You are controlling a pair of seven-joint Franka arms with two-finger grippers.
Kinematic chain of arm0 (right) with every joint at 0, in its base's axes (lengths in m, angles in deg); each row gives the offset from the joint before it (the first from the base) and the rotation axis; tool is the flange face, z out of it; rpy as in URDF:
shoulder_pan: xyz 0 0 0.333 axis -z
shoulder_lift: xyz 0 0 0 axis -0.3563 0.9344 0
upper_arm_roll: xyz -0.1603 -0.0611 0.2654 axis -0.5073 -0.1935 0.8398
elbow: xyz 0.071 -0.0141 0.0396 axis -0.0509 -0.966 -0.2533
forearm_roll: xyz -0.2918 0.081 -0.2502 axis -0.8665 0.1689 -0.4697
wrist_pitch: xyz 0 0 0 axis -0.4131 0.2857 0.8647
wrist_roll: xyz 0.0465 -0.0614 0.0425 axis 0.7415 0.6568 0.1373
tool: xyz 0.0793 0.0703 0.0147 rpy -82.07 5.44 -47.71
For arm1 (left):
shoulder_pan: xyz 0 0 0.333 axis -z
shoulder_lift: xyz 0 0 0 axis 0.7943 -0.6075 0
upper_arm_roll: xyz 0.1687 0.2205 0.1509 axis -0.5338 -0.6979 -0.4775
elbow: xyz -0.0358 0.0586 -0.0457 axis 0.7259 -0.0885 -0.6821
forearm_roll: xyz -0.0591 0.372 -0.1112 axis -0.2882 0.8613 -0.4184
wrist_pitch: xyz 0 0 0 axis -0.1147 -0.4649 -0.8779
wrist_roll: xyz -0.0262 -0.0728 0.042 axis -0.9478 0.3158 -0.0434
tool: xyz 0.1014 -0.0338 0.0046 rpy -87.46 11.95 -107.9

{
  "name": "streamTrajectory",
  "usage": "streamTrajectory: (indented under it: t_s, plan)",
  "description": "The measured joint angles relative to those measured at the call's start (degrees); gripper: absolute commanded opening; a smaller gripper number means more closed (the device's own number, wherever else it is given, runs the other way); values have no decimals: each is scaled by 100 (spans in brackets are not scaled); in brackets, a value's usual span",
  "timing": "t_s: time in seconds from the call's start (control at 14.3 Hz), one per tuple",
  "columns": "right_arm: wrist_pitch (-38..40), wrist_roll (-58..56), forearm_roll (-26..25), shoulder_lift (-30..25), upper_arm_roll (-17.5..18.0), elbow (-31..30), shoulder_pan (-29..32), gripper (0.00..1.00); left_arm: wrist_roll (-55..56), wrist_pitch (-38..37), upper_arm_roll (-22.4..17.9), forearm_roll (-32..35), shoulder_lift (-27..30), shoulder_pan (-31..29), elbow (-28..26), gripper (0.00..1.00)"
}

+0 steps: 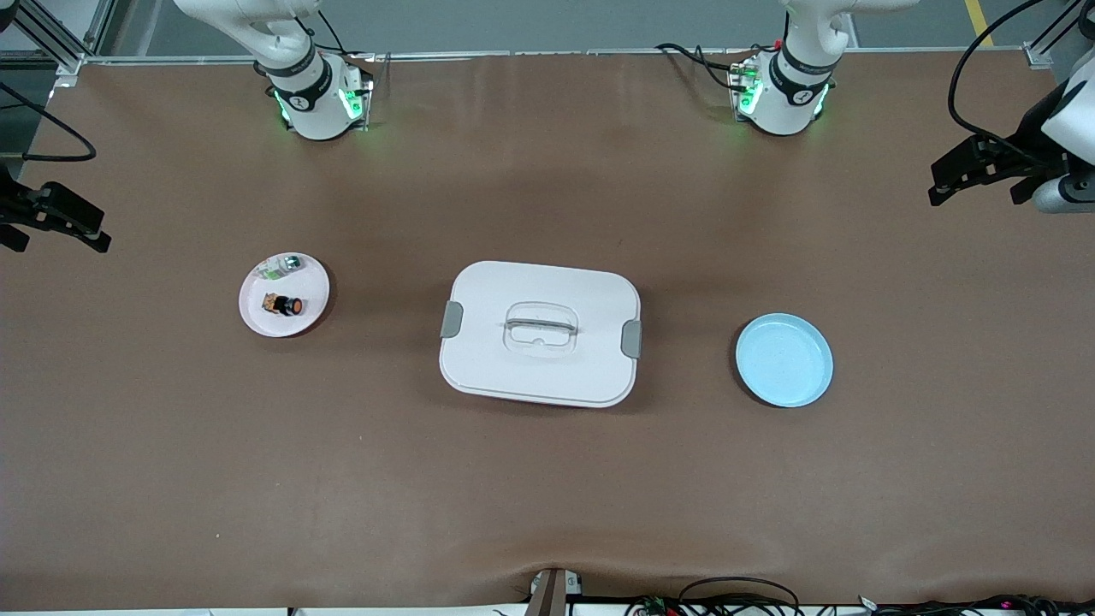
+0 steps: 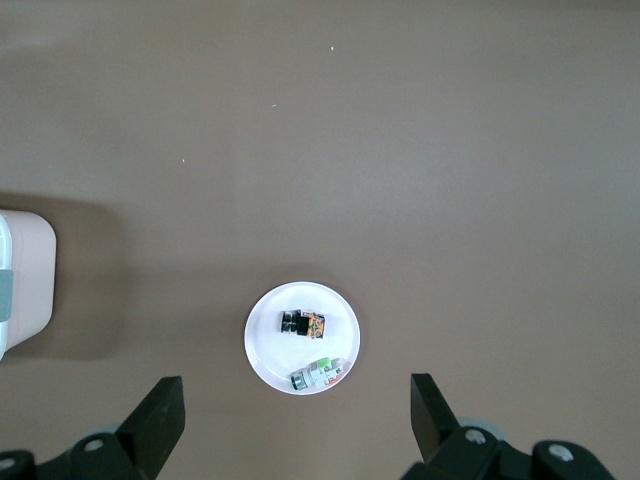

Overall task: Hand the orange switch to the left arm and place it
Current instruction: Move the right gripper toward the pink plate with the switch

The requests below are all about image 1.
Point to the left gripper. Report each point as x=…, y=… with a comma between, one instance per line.
x=1024, y=145

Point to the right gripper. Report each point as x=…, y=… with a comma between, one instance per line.
x=10, y=205

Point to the orange push button switch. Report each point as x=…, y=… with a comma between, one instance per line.
x=282, y=305

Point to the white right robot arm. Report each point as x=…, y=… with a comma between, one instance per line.
x=312, y=103

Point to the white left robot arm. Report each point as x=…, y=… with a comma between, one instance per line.
x=787, y=94

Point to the white lidded storage box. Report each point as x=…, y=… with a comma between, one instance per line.
x=488, y=368

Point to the pale pink round plate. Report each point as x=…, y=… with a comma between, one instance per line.
x=312, y=295

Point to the light blue round plate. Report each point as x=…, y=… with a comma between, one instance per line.
x=784, y=359

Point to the brown table cover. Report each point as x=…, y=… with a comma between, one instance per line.
x=547, y=479

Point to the small green circuit board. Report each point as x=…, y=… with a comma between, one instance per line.
x=654, y=606

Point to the aluminium frame corner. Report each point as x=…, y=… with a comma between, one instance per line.
x=73, y=64
x=1039, y=56

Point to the green push button switch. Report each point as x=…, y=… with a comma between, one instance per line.
x=287, y=265

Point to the aluminium table edge rail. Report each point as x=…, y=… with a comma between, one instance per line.
x=556, y=54

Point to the grey metal bracket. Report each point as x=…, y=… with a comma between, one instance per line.
x=552, y=595

